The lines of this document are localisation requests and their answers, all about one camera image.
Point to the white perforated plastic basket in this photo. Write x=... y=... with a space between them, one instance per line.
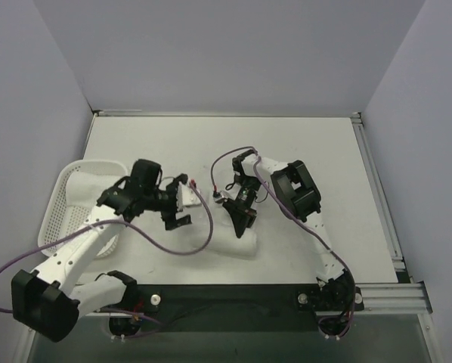
x=61 y=220

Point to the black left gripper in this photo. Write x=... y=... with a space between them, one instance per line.
x=173 y=202

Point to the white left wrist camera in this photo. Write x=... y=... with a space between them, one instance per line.
x=186 y=197

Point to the white towel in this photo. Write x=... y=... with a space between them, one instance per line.
x=224 y=240
x=82 y=189

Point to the aluminium front rail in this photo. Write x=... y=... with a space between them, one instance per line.
x=378 y=298

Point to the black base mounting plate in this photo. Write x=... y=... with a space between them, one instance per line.
x=224 y=320

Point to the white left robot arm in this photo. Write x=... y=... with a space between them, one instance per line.
x=48 y=299

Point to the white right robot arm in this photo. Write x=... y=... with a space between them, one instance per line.
x=293 y=189

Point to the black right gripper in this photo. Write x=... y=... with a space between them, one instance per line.
x=239 y=206

